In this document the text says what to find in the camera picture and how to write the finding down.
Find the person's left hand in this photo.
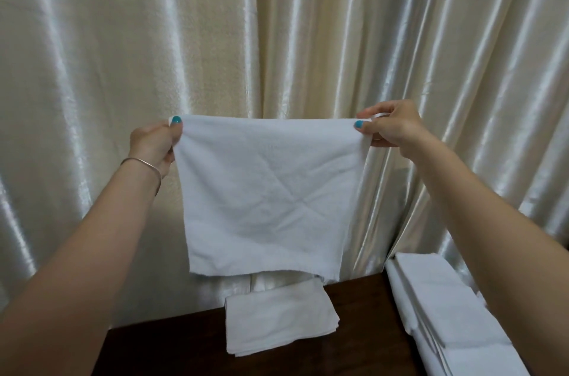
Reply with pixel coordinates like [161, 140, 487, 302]
[128, 115, 184, 179]

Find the person's right hand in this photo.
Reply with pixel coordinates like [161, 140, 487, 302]
[354, 100, 430, 149]

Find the white towel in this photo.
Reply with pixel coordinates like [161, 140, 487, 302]
[224, 277, 341, 357]
[172, 113, 372, 280]

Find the person's right forearm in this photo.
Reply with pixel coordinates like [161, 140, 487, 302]
[399, 129, 569, 376]

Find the person's left forearm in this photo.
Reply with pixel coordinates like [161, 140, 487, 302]
[0, 158, 163, 376]

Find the cream satin curtain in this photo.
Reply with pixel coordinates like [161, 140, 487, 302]
[0, 0, 569, 329]

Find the stack of folded white towels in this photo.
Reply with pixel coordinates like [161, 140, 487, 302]
[384, 252, 536, 376]

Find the folded white towel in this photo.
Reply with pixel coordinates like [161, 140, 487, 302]
[224, 277, 341, 357]

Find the silver bracelet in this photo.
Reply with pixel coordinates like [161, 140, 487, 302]
[120, 157, 163, 197]

